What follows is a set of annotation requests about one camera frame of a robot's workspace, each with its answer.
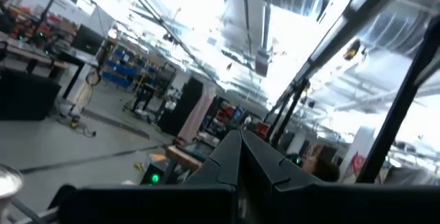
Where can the shiny silver round object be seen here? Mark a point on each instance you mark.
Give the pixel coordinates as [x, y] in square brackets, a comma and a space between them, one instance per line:
[8, 182]

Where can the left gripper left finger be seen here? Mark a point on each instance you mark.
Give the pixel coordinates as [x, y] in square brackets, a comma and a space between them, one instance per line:
[172, 203]

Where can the black upright panel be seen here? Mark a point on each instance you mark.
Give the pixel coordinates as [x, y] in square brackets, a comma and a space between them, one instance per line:
[178, 110]

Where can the colourful wall poster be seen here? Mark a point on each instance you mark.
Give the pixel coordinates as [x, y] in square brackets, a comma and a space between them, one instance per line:
[357, 165]

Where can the grey hanging ceiling box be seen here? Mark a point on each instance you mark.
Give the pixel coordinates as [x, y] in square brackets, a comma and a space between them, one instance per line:
[262, 64]

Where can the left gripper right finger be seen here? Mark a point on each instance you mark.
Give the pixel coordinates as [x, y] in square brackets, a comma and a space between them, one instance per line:
[326, 203]

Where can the black box with green light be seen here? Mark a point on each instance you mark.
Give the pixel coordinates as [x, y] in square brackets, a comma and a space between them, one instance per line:
[154, 174]

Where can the blue storage shelving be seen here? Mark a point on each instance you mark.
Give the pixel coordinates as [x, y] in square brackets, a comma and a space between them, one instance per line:
[120, 69]

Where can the yellow black ceiling lamp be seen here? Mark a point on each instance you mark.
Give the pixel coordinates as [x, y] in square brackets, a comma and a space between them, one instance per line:
[352, 50]

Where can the black background monitor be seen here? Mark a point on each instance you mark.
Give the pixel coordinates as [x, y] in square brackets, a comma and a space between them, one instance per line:
[87, 40]

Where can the black low cabinet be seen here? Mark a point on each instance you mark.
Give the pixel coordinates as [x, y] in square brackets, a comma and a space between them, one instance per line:
[27, 95]

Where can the black background gantry frame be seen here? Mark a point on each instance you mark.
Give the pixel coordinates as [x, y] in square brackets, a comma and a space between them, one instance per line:
[289, 110]

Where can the black metal frame pole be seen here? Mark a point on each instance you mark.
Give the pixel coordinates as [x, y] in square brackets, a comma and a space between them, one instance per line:
[395, 114]

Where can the person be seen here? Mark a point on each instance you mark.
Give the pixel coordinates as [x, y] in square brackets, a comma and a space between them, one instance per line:
[324, 172]

